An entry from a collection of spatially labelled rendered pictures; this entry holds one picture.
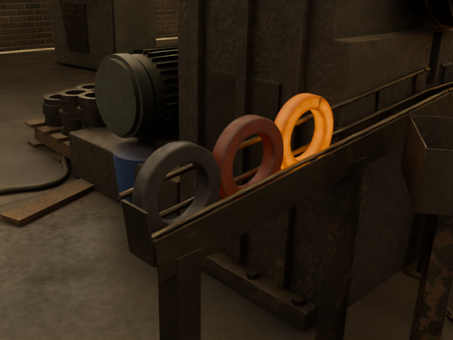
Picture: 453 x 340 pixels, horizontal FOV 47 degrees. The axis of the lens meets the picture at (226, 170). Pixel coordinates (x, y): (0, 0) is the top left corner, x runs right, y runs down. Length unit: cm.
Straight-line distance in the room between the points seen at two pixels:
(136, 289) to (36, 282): 36
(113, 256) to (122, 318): 39
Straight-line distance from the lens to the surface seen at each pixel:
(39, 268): 205
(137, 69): 229
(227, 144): 98
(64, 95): 301
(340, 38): 143
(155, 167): 88
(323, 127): 123
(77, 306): 181
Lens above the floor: 103
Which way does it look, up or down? 21 degrees down
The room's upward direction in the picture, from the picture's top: 1 degrees clockwise
